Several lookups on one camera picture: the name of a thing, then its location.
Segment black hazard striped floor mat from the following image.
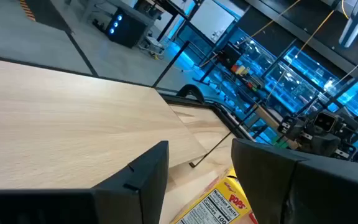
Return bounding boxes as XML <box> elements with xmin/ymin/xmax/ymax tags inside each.
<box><xmin>19</xmin><ymin>0</ymin><xmax>71</xmax><ymax>34</ymax></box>

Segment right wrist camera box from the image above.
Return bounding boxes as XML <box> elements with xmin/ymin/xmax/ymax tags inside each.
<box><xmin>314</xmin><ymin>111</ymin><xmax>337</xmax><ymax>133</ymax></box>

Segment white board panel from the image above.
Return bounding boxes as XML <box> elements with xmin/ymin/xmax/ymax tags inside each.
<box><xmin>190</xmin><ymin>0</ymin><xmax>245</xmax><ymax>44</ymax></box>

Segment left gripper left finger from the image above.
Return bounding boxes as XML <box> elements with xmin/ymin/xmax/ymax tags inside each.
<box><xmin>0</xmin><ymin>141</ymin><xmax>170</xmax><ymax>224</ymax></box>

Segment black metal table frame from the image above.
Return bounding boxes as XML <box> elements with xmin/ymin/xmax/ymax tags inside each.
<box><xmin>157</xmin><ymin>86</ymin><xmax>260</xmax><ymax>144</ymax></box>

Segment yellow hanging cable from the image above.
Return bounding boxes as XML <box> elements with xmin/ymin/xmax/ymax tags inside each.
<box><xmin>200</xmin><ymin>0</ymin><xmax>301</xmax><ymax>68</ymax></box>
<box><xmin>265</xmin><ymin>9</ymin><xmax>336</xmax><ymax>101</ymax></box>

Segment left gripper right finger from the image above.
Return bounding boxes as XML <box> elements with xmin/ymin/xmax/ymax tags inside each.
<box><xmin>231</xmin><ymin>138</ymin><xmax>358</xmax><ymax>224</ymax></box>

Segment yellow Corn Pops cereal box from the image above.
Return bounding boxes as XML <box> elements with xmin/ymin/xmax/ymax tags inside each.
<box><xmin>170</xmin><ymin>167</ymin><xmax>253</xmax><ymax>224</ymax></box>

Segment black wire rack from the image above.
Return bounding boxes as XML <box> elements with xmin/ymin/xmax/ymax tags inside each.
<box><xmin>0</xmin><ymin>40</ymin><xmax>260</xmax><ymax>191</ymax></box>

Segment black computer tower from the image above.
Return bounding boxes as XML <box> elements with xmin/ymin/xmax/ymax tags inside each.
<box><xmin>104</xmin><ymin>7</ymin><xmax>150</xmax><ymax>49</ymax></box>

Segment black arched bracket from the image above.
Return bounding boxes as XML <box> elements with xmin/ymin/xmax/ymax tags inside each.
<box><xmin>176</xmin><ymin>83</ymin><xmax>205</xmax><ymax>103</ymax></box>

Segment black metal storage rack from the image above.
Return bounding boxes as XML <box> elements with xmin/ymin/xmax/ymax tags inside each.
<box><xmin>194</xmin><ymin>27</ymin><xmax>291</xmax><ymax>103</ymax></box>

